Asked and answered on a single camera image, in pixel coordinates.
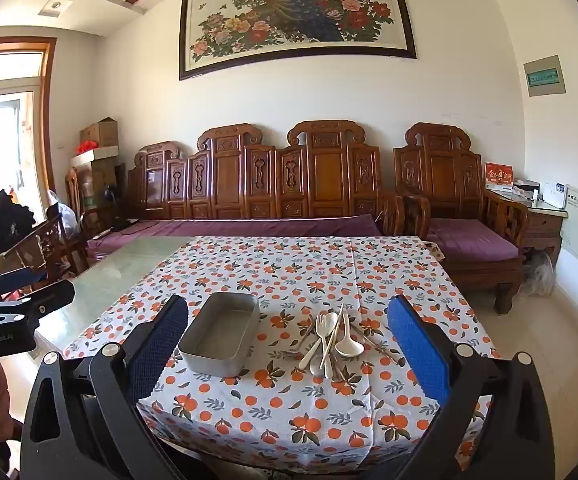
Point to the green label wall box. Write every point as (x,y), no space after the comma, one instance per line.
(545,76)

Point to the white fork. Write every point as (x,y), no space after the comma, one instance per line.
(320,326)

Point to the red card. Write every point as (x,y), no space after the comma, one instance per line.
(499,176)

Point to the large cardboard box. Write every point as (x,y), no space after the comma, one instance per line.
(96,175)

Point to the clear plastic bag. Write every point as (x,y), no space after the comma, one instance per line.
(66,220)

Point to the purple sofa cushion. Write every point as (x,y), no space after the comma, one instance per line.
(249,230)

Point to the orange print tablecloth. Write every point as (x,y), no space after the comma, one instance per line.
(319,410)

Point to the cream chopstick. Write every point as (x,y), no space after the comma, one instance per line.
(336,330)

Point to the purple armchair cushion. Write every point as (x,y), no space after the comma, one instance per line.
(469,242)

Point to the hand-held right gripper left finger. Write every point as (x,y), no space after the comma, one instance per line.
(159,345)

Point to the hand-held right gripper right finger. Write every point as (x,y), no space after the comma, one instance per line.
(416,350)

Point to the black bag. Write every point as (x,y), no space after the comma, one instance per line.
(1,222)

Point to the wooden side table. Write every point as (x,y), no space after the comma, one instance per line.
(544,225)

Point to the metal spoon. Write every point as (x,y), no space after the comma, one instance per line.
(316,369)

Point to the framed peacock painting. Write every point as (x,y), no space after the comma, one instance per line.
(294,15)

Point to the wooden side chair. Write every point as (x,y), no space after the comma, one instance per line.
(44,245)

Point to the carved wooden sofa bench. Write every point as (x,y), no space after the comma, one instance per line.
(269,180)

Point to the small cardboard box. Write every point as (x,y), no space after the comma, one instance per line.
(100,132)

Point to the white soup spoon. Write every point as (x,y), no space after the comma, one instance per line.
(349,347)

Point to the metal fork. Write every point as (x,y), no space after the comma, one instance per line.
(294,355)

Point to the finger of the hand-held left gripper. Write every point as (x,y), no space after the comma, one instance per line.
(44,302)
(19,278)

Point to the rectangular metal tray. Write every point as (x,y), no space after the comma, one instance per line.
(219,332)

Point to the wooden door frame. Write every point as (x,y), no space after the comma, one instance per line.
(48,120)

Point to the carved wooden armchair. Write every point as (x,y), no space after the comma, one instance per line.
(449,175)

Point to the grey plastic bag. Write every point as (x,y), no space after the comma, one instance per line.
(538,275)

